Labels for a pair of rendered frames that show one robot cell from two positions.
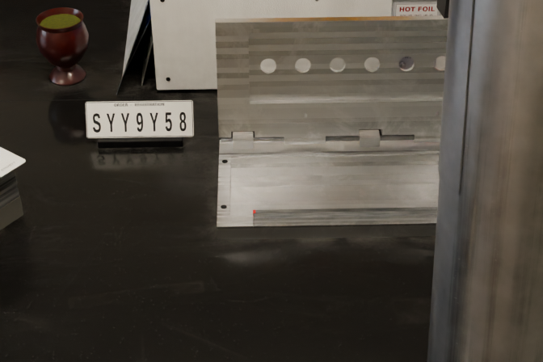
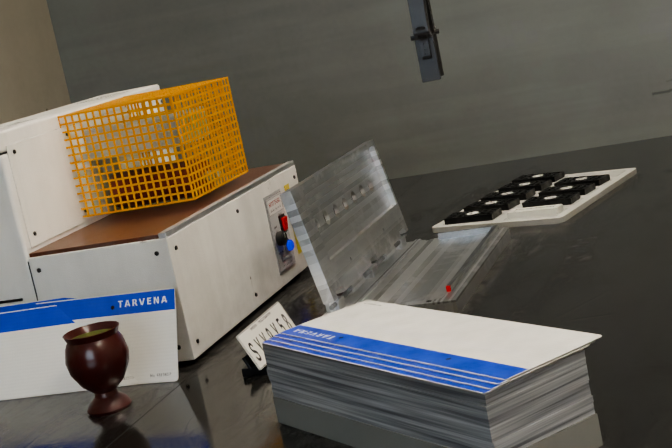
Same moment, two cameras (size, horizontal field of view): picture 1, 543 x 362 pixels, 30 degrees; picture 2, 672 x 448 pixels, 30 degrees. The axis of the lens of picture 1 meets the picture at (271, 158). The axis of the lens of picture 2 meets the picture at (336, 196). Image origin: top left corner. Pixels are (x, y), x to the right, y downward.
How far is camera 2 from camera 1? 1.85 m
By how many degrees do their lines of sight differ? 68
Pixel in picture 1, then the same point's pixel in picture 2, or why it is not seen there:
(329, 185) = (421, 279)
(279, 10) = (226, 231)
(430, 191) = (450, 255)
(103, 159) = not seen: hidden behind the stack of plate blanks
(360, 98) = (354, 235)
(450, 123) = not seen: outside the picture
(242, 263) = (495, 304)
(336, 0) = (244, 209)
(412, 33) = (345, 171)
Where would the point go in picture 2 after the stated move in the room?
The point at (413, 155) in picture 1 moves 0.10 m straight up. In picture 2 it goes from (399, 263) to (387, 205)
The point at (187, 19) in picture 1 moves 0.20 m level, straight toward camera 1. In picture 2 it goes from (191, 264) to (321, 244)
